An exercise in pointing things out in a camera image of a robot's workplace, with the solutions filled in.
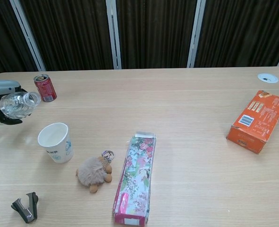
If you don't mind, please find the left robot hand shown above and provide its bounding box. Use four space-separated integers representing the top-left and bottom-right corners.
0 79 29 126

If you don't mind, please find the transparent plastic water bottle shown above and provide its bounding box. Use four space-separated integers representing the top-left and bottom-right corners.
0 91 42 125

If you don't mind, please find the white paper cup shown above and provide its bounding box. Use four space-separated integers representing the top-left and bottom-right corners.
37 122 75 164

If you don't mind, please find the red soda can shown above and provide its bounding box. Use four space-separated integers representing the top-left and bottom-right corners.
33 73 58 103

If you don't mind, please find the black staple remover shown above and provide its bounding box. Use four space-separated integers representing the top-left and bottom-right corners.
10 192 40 224

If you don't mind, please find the long floral pink box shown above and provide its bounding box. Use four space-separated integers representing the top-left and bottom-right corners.
112 130 158 226

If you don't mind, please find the dark pleated curtain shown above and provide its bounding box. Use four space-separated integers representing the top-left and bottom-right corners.
0 0 279 79

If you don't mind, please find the orange cardboard box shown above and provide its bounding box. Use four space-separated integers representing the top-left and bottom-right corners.
226 89 279 155

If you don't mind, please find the beige fluffy plush keychain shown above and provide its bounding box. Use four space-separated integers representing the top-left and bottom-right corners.
75 150 117 193

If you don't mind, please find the white round cable grommet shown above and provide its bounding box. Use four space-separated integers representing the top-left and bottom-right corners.
257 72 279 84

